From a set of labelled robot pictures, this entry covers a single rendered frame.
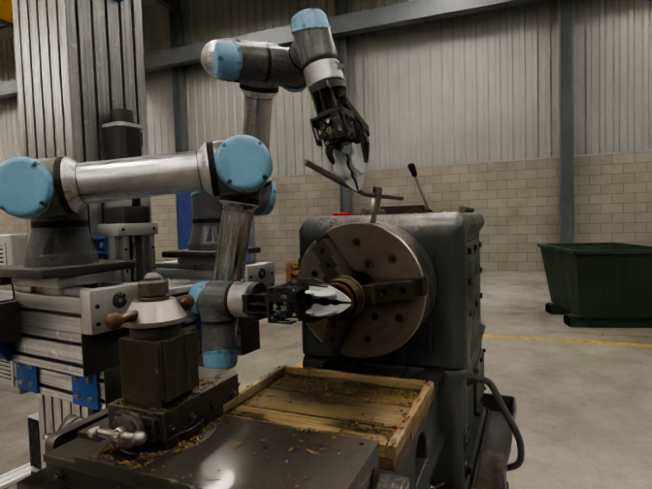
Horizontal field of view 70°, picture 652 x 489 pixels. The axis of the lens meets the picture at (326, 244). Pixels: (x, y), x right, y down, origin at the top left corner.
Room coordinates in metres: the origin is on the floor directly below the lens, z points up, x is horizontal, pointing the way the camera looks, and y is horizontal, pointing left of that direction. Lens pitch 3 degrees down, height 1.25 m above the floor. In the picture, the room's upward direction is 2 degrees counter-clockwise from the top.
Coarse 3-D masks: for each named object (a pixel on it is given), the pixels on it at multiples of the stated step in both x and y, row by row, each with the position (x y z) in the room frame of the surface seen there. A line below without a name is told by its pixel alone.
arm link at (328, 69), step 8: (312, 64) 0.92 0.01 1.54; (320, 64) 0.91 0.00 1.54; (328, 64) 0.91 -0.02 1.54; (336, 64) 0.93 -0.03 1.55; (304, 72) 0.94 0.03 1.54; (312, 72) 0.92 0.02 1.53; (320, 72) 0.91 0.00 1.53; (328, 72) 0.91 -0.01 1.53; (336, 72) 0.92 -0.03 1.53; (312, 80) 0.92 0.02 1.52; (320, 80) 0.91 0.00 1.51; (328, 80) 0.92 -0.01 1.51
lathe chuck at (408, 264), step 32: (352, 224) 1.07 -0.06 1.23; (384, 224) 1.11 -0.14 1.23; (352, 256) 1.07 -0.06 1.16; (384, 256) 1.04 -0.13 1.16; (416, 256) 1.02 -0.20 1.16; (320, 320) 1.10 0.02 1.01; (384, 320) 1.04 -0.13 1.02; (416, 320) 1.01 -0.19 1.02; (352, 352) 1.07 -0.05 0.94; (384, 352) 1.04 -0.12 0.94
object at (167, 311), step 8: (136, 304) 0.58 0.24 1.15; (144, 304) 0.57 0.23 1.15; (152, 304) 0.58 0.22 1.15; (160, 304) 0.58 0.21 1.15; (168, 304) 0.59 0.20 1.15; (176, 304) 0.60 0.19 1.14; (144, 312) 0.57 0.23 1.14; (152, 312) 0.57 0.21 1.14; (160, 312) 0.57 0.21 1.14; (168, 312) 0.58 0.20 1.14; (176, 312) 0.59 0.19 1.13; (184, 312) 0.61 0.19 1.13; (136, 320) 0.56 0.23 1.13; (144, 320) 0.56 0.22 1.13; (152, 320) 0.56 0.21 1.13; (160, 320) 0.57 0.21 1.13; (168, 320) 0.57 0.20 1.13; (176, 320) 0.58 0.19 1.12; (184, 320) 0.60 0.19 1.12; (136, 328) 0.56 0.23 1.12; (144, 328) 0.56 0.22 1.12
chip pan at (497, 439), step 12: (492, 420) 1.57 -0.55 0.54; (504, 420) 1.57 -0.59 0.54; (492, 432) 1.49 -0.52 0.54; (504, 432) 1.48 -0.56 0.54; (480, 444) 1.41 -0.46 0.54; (492, 444) 1.40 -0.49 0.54; (504, 444) 1.40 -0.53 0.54; (492, 456) 1.33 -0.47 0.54; (504, 456) 1.33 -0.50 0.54; (480, 468) 1.27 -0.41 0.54; (492, 468) 1.27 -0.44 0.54; (480, 480) 1.21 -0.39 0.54; (492, 480) 1.21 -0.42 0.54
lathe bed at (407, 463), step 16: (320, 368) 1.19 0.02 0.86; (336, 368) 1.25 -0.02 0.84; (352, 368) 1.18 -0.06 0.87; (432, 368) 1.16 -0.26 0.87; (432, 416) 1.07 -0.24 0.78; (416, 432) 0.86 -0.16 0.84; (432, 432) 1.06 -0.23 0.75; (416, 448) 1.01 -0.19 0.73; (432, 448) 1.05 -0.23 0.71; (400, 464) 0.75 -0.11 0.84; (416, 464) 0.98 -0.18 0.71; (432, 464) 1.00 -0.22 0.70; (416, 480) 0.92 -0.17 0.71
